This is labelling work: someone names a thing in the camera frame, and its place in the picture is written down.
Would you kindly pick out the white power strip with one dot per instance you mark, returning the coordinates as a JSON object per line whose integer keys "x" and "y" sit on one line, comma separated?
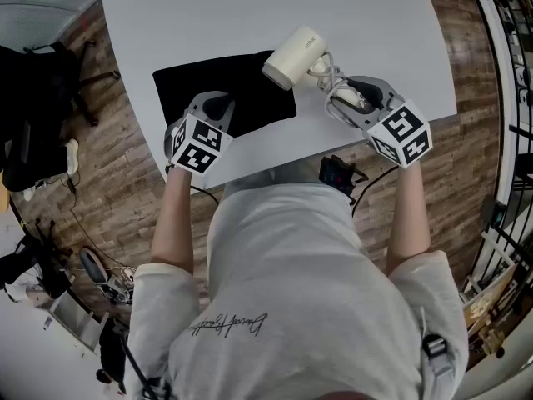
{"x": 127, "y": 272}

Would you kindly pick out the black backpack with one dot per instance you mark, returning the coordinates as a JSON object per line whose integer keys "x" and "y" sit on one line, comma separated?
{"x": 111, "y": 356}

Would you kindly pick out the cream hair dryer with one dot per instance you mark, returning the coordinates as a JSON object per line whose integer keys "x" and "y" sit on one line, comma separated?
{"x": 295, "y": 52}

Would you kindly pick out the black metal railing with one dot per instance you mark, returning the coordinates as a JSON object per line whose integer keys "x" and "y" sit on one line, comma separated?
{"x": 512, "y": 98}

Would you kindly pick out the person's right forearm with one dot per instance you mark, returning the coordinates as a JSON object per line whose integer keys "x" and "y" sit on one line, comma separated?
{"x": 410, "y": 215}

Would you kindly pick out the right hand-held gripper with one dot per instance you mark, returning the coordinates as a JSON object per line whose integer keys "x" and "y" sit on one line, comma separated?
{"x": 399, "y": 133}

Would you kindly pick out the small printed card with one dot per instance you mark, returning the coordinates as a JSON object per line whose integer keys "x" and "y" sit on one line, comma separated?
{"x": 47, "y": 322}

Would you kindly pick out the white frame bench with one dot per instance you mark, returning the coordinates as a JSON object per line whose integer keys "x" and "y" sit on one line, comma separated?
{"x": 495, "y": 252}

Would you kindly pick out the wooden board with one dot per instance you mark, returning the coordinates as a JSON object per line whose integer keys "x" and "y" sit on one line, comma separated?
{"x": 487, "y": 306}

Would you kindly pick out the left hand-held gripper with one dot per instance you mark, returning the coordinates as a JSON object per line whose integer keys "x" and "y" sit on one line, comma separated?
{"x": 195, "y": 148}

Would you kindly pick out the tangle of small electronics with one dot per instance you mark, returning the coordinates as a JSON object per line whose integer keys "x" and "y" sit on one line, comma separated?
{"x": 118, "y": 290}

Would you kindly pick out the person's left forearm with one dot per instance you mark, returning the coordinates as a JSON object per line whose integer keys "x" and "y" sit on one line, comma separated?
{"x": 172, "y": 223}

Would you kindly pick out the light wooden desk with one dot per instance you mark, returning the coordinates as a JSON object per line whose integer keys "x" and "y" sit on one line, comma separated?
{"x": 3, "y": 194}

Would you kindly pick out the black teal device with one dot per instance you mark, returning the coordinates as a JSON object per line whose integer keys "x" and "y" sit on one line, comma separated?
{"x": 494, "y": 214}

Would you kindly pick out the grey oval handheld device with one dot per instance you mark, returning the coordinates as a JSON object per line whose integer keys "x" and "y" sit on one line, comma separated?
{"x": 93, "y": 265}

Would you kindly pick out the white desk frame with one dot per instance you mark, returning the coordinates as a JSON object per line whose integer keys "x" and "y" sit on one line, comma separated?
{"x": 79, "y": 323}

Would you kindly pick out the person's grey t-shirt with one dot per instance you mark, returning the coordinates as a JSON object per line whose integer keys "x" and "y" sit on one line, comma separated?
{"x": 300, "y": 286}

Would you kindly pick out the black waist-worn device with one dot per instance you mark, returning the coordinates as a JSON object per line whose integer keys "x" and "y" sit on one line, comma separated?
{"x": 337, "y": 175}

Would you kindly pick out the person's light grey trousers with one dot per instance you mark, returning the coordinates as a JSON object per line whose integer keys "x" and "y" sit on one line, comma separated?
{"x": 258, "y": 179}

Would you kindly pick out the black cloth pouch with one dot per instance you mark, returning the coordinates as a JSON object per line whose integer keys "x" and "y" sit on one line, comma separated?
{"x": 254, "y": 94}

